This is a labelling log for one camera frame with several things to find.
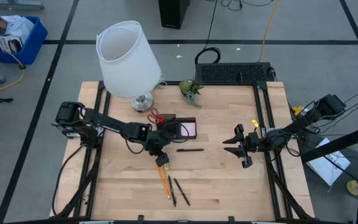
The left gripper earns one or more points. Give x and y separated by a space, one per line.
158 141

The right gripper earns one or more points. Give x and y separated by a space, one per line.
252 142

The pink sticky note pad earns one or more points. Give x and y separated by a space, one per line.
189 129

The black pen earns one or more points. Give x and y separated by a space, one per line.
190 150
182 192
172 191

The orange pencil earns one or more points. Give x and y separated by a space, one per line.
163 183
166 183

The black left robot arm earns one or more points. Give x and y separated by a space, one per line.
104 119

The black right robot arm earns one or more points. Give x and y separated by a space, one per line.
303 123

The black mesh desk organizer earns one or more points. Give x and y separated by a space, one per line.
193 138

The yellow tag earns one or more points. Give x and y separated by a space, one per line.
255 123

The small green succulent plant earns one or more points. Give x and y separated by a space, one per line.
190 90

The yellow connector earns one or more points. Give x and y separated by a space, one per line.
297 109

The black perforated computer case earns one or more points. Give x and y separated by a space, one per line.
233 72

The white shade silver table lamp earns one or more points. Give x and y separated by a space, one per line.
127 62

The white paper sheet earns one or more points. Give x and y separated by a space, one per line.
329 163

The dark metal stand beam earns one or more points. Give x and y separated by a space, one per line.
337 144

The black tower box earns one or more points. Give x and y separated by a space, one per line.
173 12

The yellow and blue roll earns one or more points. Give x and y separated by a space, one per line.
355 187

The blue plastic bin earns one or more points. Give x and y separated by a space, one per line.
33 46

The small black floor object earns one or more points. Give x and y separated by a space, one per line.
4 100

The white bags and boxes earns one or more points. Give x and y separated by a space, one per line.
14 29

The black aluminium table frame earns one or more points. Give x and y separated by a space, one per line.
273 186

